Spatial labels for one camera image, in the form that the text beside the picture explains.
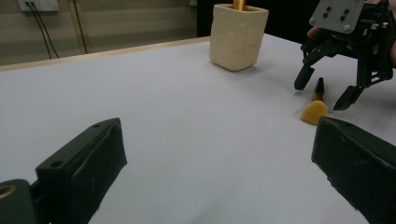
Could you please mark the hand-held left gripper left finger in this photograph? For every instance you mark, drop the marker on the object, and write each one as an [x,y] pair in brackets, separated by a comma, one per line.
[81,168]

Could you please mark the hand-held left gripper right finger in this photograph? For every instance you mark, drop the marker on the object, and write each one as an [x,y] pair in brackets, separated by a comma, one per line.
[355,168]

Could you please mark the small makeup brush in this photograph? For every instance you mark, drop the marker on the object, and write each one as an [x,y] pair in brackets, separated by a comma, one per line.
[314,112]

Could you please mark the beige square cup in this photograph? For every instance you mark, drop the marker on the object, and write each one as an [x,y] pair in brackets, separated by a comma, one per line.
[236,40]

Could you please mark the large makeup brush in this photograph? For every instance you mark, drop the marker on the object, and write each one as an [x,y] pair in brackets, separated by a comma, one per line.
[239,3]

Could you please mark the black curtain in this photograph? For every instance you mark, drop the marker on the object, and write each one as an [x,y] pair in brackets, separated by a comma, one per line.
[280,18]

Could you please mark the beige wall conduit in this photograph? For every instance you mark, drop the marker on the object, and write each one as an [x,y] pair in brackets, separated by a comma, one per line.
[76,28]

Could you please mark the white wall power outlet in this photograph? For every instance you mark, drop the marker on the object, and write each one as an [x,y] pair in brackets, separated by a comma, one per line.
[46,4]

